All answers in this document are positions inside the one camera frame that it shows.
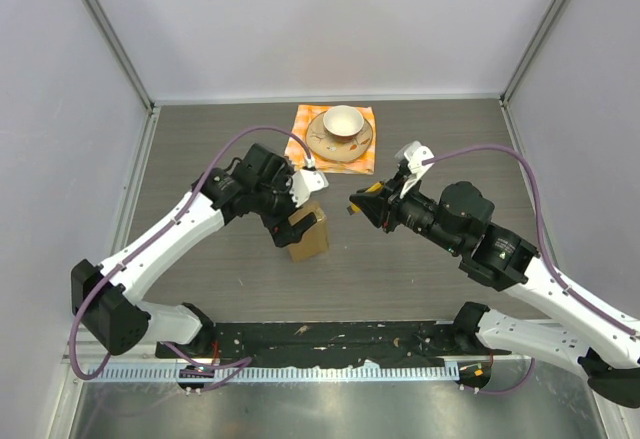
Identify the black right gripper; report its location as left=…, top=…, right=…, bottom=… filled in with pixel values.
left=352, top=168, right=464, bottom=254

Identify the yellow utility knife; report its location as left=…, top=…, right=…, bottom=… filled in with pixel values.
left=347, top=186, right=382, bottom=217

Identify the slotted grey cable duct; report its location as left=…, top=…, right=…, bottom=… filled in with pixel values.
left=95, top=361, right=459, bottom=385

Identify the white ceramic tea cup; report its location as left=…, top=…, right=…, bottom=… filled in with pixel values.
left=322, top=105, right=364, bottom=138

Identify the brown cardboard express box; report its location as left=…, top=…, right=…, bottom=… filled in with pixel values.
left=287, top=200, right=329, bottom=262

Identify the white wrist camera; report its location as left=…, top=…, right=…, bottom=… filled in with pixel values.
left=395, top=141, right=434, bottom=199
left=289, top=169, right=329, bottom=208

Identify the orange checkered cloth napkin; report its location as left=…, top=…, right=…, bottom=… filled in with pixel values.
left=284, top=103, right=377, bottom=176

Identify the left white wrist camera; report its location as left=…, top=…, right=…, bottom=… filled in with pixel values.
left=289, top=169, right=329, bottom=208

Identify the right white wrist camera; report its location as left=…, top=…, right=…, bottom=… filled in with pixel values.
left=395, top=141, right=434, bottom=199

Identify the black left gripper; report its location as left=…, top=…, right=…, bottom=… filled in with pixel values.
left=252, top=167, right=316, bottom=246

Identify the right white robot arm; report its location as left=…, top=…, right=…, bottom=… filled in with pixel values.
left=350, top=174, right=639, bottom=408

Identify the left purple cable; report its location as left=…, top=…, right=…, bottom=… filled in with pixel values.
left=68, top=126, right=317, bottom=393

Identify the beige floral saucer plate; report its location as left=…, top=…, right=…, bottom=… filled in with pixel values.
left=305, top=109, right=375, bottom=163

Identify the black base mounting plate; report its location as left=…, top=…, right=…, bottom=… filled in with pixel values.
left=188, top=321, right=491, bottom=369

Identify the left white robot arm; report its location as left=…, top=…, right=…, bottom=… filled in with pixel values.
left=71, top=144, right=328, bottom=358

